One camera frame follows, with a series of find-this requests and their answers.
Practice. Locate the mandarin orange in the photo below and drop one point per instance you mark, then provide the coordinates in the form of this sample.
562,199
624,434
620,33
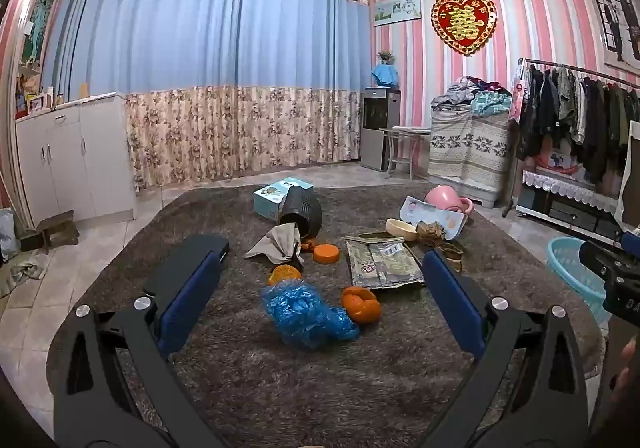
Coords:
361,305

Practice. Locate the orange round lid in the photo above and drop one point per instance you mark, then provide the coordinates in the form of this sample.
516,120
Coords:
326,254

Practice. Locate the white picture frame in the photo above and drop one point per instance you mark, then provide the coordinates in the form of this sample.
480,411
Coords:
40,102

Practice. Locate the low glass stand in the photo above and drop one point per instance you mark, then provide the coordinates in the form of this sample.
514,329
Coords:
565,218

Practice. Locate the grey crumpled cloth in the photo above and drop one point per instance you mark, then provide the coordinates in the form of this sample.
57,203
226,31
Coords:
277,245

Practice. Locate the cream bowl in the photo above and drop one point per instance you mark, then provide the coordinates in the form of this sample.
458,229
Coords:
400,229

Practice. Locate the white lace cloth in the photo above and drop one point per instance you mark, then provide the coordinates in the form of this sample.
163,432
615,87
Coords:
570,188

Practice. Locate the brown wrapper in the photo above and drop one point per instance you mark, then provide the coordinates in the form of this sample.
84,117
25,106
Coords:
430,232

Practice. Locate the blue floral curtain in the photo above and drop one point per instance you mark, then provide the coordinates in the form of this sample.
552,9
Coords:
200,53

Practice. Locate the person's right hand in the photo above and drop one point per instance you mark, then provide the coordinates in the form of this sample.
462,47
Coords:
627,373

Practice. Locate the light blue plastic basket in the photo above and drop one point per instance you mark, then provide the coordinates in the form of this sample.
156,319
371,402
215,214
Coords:
575,273

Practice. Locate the white cabinet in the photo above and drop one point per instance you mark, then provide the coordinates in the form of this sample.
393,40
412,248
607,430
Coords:
75,168

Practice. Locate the patterned knit blanket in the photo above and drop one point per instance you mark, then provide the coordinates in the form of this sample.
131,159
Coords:
470,148

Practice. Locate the white plastic bag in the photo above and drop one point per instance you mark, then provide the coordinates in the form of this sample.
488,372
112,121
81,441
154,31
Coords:
7,235

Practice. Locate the row of hanging clothes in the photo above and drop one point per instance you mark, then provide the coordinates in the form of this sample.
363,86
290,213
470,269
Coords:
590,118

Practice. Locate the crumpled floor cloth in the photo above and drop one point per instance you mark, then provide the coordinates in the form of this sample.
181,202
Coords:
22,273

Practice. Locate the black ribbed pot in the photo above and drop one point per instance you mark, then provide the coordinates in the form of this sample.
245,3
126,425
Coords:
305,210

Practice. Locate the green wall poster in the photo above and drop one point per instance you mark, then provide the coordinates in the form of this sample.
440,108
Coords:
37,23

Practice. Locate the pile of clothes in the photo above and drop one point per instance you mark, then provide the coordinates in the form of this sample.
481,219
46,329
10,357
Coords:
470,95

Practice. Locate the blue tissue box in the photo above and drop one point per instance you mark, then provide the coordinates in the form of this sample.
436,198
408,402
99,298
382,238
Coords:
267,203

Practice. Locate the landscape wall picture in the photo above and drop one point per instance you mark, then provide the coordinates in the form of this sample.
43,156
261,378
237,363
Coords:
397,9

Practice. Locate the grey water dispenser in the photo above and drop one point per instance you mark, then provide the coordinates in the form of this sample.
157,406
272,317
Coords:
377,128

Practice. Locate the blue plastic bag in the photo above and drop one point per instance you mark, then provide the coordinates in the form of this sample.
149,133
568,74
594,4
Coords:
305,313

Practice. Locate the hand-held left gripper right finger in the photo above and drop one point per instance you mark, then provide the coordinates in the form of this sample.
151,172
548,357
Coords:
452,298

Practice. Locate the blue white paper box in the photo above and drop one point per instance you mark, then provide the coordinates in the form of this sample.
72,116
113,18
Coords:
440,215

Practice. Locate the tan crumpled wrapper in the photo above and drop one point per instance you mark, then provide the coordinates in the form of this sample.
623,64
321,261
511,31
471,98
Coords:
452,255

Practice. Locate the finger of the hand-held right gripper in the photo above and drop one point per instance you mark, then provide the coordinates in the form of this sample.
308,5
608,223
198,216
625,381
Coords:
597,258

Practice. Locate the small wooden stool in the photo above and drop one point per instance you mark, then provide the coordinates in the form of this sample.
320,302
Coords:
50,230

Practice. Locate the blue wrapped potted plant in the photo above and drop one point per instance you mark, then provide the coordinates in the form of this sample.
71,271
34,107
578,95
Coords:
385,73

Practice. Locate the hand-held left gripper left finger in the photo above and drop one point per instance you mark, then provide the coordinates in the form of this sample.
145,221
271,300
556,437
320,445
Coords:
190,298

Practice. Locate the flat grey green packet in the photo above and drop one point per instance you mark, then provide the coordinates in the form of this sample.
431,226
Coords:
382,263

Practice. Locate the pink mug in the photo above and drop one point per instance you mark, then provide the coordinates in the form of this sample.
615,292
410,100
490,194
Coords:
442,198

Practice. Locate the metal clothes rack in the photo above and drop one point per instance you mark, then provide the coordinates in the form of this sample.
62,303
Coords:
575,66

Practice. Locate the window wall poster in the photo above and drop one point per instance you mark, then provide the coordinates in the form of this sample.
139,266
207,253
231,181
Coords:
617,23

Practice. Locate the pink hanging bag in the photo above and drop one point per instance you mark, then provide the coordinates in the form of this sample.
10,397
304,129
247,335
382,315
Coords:
519,93

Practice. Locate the red heart wall decoration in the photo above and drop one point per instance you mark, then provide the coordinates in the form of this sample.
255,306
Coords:
465,23

